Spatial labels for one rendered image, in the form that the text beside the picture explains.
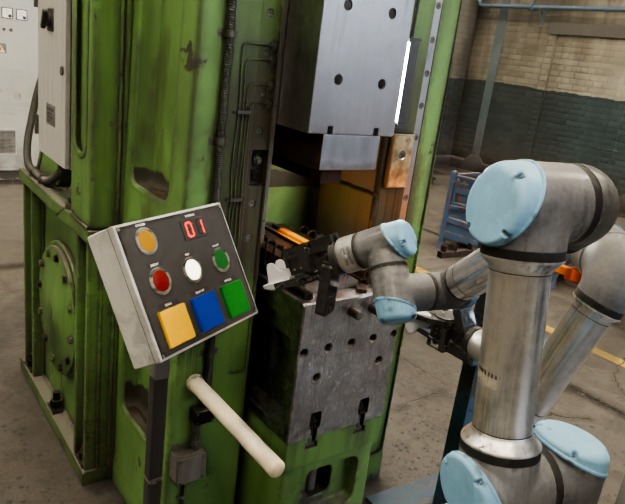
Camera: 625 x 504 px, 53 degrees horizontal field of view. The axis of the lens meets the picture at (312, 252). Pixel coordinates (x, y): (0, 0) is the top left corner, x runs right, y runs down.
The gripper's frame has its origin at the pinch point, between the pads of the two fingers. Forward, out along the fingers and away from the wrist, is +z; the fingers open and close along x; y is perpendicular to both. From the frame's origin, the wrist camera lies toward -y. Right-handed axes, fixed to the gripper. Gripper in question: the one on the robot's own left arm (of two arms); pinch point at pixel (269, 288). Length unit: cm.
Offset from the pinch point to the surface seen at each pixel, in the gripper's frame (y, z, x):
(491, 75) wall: 143, 145, -958
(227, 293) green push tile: 1.9, 9.6, 2.6
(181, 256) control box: 12.9, 10.4, 11.8
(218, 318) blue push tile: -2.4, 9.6, 8.2
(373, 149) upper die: 24, -12, -52
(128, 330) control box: 2.4, 16.0, 27.0
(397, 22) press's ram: 53, -29, -53
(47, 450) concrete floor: -38, 146, -29
